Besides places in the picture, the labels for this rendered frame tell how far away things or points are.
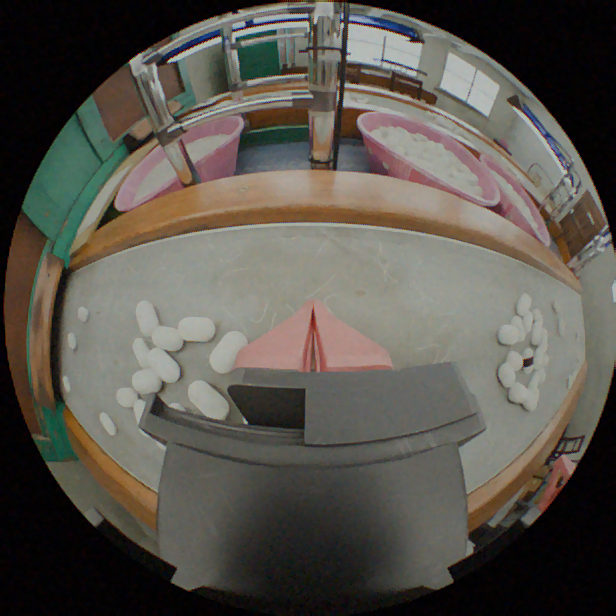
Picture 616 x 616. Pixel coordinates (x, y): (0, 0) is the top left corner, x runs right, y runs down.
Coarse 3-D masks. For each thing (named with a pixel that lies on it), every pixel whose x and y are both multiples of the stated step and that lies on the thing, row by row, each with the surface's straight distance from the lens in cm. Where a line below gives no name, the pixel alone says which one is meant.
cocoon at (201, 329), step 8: (184, 320) 16; (192, 320) 16; (200, 320) 15; (208, 320) 15; (184, 328) 16; (192, 328) 15; (200, 328) 15; (208, 328) 15; (184, 336) 16; (192, 336) 16; (200, 336) 15; (208, 336) 15
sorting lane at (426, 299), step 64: (128, 256) 30; (192, 256) 20; (256, 256) 17; (320, 256) 17; (384, 256) 18; (448, 256) 22; (64, 320) 55; (128, 320) 24; (256, 320) 15; (384, 320) 16; (448, 320) 19; (576, 320) 89; (128, 384) 24; (128, 448) 29; (512, 448) 34
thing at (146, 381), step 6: (138, 372) 20; (144, 372) 19; (150, 372) 18; (132, 378) 20; (138, 378) 19; (144, 378) 18; (150, 378) 18; (156, 378) 18; (138, 384) 19; (144, 384) 19; (150, 384) 18; (156, 384) 18; (138, 390) 20; (144, 390) 19; (150, 390) 19; (156, 390) 19
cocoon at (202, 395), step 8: (192, 384) 16; (200, 384) 15; (208, 384) 16; (192, 392) 15; (200, 392) 15; (208, 392) 15; (216, 392) 15; (192, 400) 15; (200, 400) 15; (208, 400) 15; (216, 400) 15; (224, 400) 15; (200, 408) 15; (208, 408) 15; (216, 408) 15; (224, 408) 15; (208, 416) 15; (216, 416) 15; (224, 416) 15
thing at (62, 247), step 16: (192, 96) 113; (144, 144) 92; (112, 160) 69; (96, 176) 65; (96, 192) 64; (80, 208) 61; (64, 224) 58; (80, 224) 60; (64, 240) 57; (64, 256) 57; (64, 272) 70; (64, 288) 64; (64, 304) 58; (64, 400) 60; (48, 416) 59; (48, 432) 68; (64, 432) 61; (64, 448) 63
